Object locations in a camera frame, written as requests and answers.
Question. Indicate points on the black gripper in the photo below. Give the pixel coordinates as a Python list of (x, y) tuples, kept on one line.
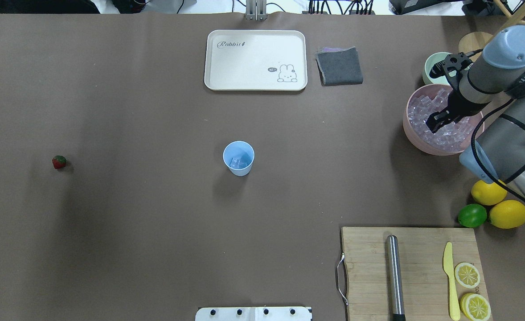
[(461, 103)]

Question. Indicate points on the clear ice cube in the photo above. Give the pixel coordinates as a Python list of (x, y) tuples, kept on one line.
[(238, 163)]

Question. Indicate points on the red strawberry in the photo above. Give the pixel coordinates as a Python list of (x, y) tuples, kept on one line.
[(59, 162)]

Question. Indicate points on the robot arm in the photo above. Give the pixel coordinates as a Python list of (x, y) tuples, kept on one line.
[(498, 154)]

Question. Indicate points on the pink bowl of ice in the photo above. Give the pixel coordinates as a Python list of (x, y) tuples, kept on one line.
[(451, 139)]

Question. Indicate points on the wooden cup stand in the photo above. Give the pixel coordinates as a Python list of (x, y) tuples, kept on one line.
[(476, 41)]

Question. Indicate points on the light blue cup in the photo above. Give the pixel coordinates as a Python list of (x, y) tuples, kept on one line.
[(239, 148)]

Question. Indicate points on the yellow lemon upper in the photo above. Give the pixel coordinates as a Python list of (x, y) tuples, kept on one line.
[(488, 194)]

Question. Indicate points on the yellow lemon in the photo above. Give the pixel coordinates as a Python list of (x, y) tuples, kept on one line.
[(507, 214), (488, 194)]

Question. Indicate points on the green lime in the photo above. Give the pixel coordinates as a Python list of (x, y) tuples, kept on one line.
[(472, 215)]

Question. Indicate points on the yellow lemon lower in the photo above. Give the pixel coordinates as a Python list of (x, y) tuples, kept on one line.
[(507, 214)]

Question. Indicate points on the grey folded cloth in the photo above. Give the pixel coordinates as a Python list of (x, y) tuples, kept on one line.
[(339, 66)]

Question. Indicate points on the yellow plastic knife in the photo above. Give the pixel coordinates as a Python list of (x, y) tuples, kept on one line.
[(453, 303)]

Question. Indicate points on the lemon slice lower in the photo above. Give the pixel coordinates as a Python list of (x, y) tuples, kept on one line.
[(467, 275)]

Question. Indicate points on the bamboo cutting board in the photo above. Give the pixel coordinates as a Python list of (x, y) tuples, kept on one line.
[(424, 281)]

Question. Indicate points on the lemon half upper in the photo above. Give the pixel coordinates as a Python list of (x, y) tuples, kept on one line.
[(475, 307)]

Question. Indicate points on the steel muddler black tip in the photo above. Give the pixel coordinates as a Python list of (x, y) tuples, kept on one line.
[(397, 309)]

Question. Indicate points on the cream rabbit tray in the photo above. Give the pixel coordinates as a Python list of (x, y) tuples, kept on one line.
[(256, 60)]

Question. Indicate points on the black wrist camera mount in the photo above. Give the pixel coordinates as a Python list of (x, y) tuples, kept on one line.
[(454, 67)]

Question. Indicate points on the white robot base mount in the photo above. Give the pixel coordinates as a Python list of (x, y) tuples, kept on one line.
[(262, 313)]

